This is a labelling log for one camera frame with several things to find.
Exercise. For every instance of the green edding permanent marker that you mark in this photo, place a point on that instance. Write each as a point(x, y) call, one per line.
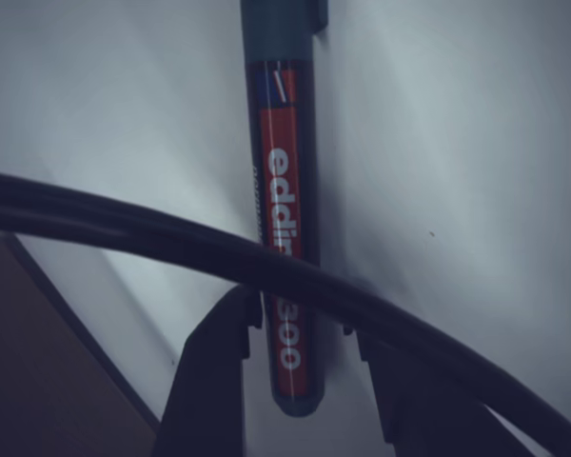
point(281, 143)

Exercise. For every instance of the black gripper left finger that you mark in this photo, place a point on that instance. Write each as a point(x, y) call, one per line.
point(204, 395)

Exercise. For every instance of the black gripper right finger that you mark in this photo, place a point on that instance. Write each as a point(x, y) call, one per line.
point(419, 419)

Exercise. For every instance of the open cardboard box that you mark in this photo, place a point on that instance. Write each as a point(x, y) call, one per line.
point(52, 357)

